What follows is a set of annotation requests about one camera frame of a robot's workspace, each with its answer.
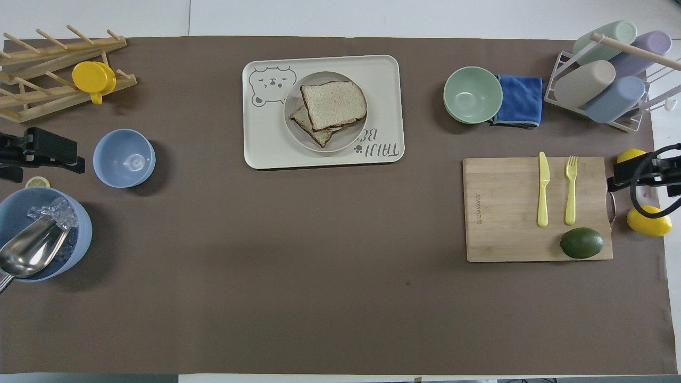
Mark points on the light blue plastic cup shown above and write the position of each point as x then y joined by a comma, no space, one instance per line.
616,100

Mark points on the wooden dish rack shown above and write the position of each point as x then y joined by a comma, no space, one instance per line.
32,53

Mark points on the yellow plastic cup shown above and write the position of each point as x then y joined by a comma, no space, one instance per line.
91,77

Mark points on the purple plastic cup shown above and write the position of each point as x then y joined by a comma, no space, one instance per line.
650,45

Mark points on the yellow lemon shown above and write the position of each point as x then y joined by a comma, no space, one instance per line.
629,155
650,223

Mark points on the yellow plastic fork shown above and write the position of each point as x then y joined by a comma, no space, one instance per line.
571,197

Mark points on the metal scoop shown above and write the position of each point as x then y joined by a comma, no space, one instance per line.
26,252

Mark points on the blue plastic bowl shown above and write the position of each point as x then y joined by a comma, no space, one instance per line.
124,158

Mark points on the small bread slice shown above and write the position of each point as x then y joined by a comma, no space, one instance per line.
320,137

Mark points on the clear ice cube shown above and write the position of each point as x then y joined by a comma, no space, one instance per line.
65,211
40,212

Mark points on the blue cloth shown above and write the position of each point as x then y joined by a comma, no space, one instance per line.
521,100

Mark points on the green plastic bowl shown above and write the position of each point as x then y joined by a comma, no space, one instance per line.
472,94

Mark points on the blue ice bucket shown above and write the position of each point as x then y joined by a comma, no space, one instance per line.
80,234

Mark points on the yellow plastic knife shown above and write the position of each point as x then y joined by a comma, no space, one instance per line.
543,191

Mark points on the bamboo cutting board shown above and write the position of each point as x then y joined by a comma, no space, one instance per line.
505,213

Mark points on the grey round plate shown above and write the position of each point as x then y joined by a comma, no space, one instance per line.
348,138

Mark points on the green avocado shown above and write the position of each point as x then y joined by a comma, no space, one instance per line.
582,243

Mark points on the large bread slice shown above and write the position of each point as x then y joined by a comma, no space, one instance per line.
334,104

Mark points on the green plastic cup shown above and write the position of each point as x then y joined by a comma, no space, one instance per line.
612,34

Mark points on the beige plastic cup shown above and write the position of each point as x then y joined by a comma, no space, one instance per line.
584,84

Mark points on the lemon slice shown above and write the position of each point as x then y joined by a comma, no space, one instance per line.
37,182

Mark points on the wooden rod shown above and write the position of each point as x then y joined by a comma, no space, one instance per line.
633,49

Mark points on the cream tray with bear print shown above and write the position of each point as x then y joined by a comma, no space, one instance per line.
266,143

